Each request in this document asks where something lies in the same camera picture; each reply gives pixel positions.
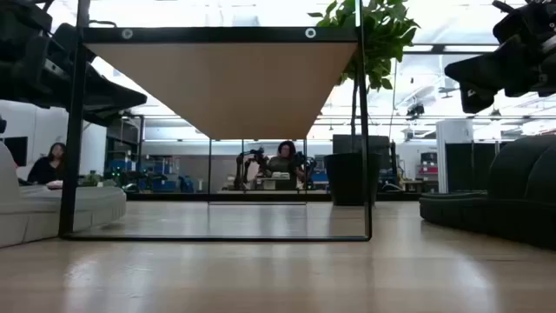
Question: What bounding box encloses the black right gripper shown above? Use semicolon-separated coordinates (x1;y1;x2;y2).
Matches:
444;0;556;115

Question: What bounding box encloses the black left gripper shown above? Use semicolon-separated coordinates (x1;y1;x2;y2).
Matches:
0;0;148;127

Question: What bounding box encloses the grey slide sandal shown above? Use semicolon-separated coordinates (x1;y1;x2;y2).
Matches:
0;141;128;249

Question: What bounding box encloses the wooden shelf black metal frame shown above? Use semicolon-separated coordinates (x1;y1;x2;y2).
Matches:
58;0;374;243

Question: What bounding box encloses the black slide sandal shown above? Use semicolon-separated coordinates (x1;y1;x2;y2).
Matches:
419;135;556;251

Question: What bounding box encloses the black storage rack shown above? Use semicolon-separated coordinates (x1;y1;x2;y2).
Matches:
103;113;145;192

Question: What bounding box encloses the white pillar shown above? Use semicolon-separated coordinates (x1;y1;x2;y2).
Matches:
435;119;474;195

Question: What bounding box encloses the black partition screen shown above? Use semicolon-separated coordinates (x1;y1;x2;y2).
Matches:
445;142;500;194

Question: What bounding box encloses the seated person in black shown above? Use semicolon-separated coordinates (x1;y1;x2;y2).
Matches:
26;142;67;186

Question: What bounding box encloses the green potted plant black pot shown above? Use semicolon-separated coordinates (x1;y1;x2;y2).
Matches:
307;0;420;207

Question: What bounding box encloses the person at background robot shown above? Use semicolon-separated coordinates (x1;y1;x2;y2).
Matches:
260;140;308;191

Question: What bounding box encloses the black wall screen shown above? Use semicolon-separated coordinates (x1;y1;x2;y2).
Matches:
2;137;28;167

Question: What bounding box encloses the black aluminium table frame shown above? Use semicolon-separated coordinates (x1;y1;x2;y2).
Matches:
125;192;421;203

